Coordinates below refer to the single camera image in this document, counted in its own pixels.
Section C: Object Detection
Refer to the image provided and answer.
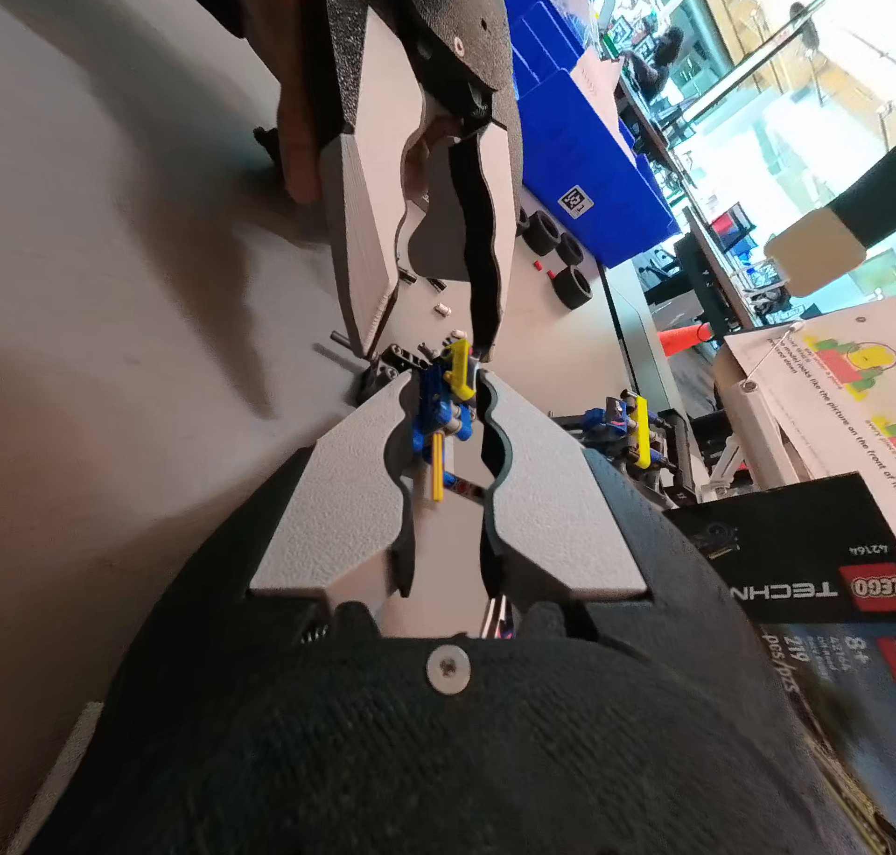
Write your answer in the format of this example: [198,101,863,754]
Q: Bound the person's left hand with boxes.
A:
[275,0,330,206]

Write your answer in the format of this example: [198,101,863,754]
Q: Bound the white display stand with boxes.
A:
[699,340,795,505]

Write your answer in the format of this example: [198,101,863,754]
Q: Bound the lego set cardboard box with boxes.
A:
[661,473,896,855]

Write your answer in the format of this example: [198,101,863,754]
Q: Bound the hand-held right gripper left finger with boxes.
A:
[248,371,421,638]

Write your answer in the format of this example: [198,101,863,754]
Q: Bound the dark grey lego chassis assembly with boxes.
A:
[552,392,702,507]

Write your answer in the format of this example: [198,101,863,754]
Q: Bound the orange traffic cone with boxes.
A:
[658,322,716,359]

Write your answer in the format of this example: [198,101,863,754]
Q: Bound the blue plastic bins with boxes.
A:
[514,1,684,270]

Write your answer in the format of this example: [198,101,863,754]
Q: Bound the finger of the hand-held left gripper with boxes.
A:
[322,9,450,362]
[408,126,525,362]

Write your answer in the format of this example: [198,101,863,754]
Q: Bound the yellow lego liftarm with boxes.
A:
[446,339,478,403]

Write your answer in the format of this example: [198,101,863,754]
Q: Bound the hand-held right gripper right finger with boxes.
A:
[476,371,655,638]

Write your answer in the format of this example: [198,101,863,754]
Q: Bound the blue grey lego axle assembly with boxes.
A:
[357,337,491,505]

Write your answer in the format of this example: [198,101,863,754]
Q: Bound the printed instruction poster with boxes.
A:
[714,305,896,492]

